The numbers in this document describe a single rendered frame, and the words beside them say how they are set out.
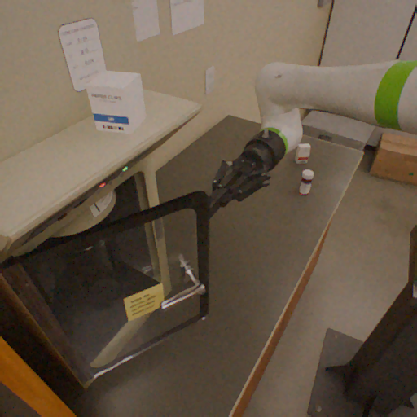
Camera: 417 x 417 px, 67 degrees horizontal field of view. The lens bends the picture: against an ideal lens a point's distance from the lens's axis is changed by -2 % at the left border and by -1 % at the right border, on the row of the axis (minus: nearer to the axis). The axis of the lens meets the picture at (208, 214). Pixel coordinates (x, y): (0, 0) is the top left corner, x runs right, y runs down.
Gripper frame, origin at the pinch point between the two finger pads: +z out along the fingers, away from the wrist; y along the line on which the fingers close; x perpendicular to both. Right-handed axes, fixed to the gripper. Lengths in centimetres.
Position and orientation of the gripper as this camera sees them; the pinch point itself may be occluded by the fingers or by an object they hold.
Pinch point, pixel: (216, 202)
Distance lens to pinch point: 66.6
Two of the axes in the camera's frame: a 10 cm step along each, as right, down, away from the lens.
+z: -5.4, 5.7, -6.2
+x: 0.0, 7.3, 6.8
